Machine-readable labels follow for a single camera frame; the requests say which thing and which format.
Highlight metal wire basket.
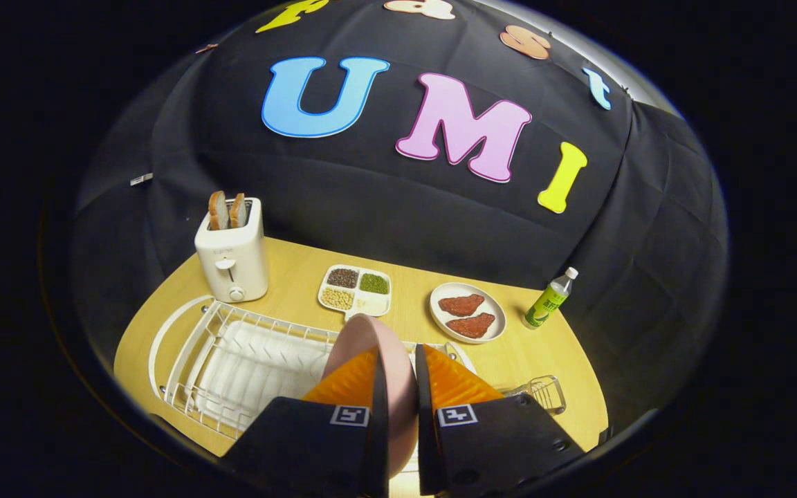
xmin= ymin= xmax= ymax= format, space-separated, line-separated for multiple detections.
xmin=502 ymin=375 xmax=567 ymax=416

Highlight white plate with meat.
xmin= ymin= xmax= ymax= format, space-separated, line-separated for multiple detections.
xmin=430 ymin=282 xmax=507 ymax=344

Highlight pink plate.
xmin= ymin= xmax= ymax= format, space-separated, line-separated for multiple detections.
xmin=322 ymin=313 xmax=419 ymax=478

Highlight red meat piece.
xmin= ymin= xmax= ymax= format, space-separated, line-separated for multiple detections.
xmin=439 ymin=294 xmax=485 ymax=317
xmin=446 ymin=313 xmax=496 ymax=339

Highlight white wire dish rack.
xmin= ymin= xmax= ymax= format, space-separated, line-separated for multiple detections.
xmin=148 ymin=294 xmax=475 ymax=440

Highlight white divided bean tray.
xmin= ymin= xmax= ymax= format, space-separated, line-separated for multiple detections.
xmin=318 ymin=264 xmax=392 ymax=322

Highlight green label drink bottle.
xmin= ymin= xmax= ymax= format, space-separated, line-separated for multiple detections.
xmin=522 ymin=267 xmax=579 ymax=330

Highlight black backdrop cloth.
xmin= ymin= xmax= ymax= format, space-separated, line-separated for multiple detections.
xmin=70 ymin=0 xmax=730 ymax=430

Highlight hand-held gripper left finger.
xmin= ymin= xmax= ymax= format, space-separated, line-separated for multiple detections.
xmin=222 ymin=346 xmax=391 ymax=498

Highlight white toaster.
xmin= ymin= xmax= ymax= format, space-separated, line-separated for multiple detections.
xmin=194 ymin=197 xmax=269 ymax=303

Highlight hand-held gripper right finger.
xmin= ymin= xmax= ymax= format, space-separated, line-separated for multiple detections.
xmin=414 ymin=344 xmax=586 ymax=498

